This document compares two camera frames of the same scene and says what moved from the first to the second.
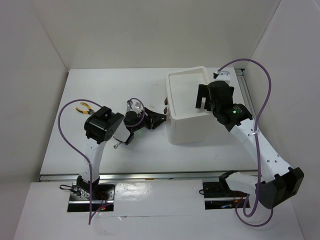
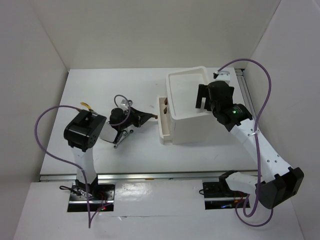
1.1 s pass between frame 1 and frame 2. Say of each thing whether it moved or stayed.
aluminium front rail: stayed
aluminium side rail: stayed
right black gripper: stayed
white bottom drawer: moved
